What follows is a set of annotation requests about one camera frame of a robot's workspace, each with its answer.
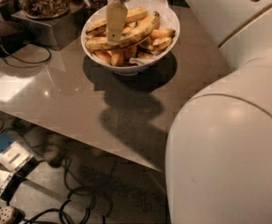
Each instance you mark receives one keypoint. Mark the spotted back banana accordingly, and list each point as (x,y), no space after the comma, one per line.
(133,14)

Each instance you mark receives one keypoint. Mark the blue and silver box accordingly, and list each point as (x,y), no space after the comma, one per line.
(13,155)

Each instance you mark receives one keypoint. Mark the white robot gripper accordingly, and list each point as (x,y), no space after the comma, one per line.
(115,20)

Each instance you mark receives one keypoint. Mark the white ceramic bowl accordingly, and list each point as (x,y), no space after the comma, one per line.
(127,69)

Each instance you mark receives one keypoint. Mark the orange banana piece front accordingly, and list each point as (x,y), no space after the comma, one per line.
(117,58)

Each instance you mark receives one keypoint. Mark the grey slipper on floor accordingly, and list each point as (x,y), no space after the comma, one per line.
(54,150)

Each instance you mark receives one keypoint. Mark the white paper bowl liner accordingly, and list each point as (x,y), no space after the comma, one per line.
(160,3)

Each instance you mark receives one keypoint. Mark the grey metal stand block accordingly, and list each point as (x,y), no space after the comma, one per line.
(55,33)

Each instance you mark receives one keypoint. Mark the orange banana right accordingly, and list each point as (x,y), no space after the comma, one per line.
(161,33)

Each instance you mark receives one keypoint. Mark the long spotted front banana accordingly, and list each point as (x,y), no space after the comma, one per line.
(128,39)

